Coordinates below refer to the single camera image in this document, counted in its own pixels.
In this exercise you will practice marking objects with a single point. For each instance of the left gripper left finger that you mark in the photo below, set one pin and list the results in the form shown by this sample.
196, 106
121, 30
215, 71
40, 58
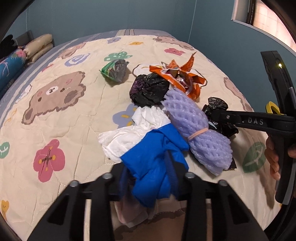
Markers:
125, 185

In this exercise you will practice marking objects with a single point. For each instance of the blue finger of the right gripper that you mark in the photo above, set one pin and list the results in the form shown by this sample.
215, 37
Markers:
217, 117

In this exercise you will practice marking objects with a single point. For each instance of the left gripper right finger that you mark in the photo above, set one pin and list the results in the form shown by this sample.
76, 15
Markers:
172, 174

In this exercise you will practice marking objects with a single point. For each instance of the blue plastic bag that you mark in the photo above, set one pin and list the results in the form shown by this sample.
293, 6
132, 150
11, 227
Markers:
146, 163

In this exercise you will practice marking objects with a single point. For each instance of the purple foam net large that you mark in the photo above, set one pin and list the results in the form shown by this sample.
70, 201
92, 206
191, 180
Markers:
210, 148

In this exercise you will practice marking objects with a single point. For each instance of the pink cloth scrap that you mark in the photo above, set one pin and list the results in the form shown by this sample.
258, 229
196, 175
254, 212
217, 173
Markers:
131, 213

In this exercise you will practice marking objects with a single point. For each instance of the white plastic bag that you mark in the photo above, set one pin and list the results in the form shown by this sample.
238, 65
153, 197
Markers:
117, 142

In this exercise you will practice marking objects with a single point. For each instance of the orange snack wrapper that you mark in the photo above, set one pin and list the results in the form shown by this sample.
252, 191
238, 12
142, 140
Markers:
181, 77

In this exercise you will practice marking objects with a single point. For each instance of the black plastic bag purple print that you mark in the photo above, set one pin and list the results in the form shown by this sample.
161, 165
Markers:
148, 90

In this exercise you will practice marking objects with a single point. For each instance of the green snack bag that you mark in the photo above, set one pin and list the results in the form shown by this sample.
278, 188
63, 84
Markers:
115, 70

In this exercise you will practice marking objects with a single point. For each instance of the yellow rimmed trash bin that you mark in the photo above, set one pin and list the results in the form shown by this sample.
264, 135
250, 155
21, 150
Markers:
272, 108

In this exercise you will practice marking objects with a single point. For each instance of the person right hand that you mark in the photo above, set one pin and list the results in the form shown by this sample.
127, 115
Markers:
273, 158

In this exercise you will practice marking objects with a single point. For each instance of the bear pattern cream quilt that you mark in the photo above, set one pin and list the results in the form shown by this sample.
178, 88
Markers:
50, 136

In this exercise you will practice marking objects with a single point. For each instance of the bed with striped sheet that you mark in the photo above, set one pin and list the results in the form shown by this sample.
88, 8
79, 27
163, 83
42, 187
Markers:
16, 89

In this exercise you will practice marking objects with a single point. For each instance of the beige folded blanket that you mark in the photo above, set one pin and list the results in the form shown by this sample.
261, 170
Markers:
38, 47

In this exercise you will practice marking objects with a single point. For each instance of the blue floral folded duvet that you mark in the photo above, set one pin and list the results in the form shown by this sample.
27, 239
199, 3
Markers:
11, 66

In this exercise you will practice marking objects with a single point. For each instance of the grey bed headboard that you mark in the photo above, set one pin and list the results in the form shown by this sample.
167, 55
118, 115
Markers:
24, 39

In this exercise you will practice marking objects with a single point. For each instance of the black clothes pile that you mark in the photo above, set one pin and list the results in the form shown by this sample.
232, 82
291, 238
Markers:
7, 46

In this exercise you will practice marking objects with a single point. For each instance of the window with dark frame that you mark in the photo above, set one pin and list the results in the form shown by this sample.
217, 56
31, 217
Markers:
258, 16

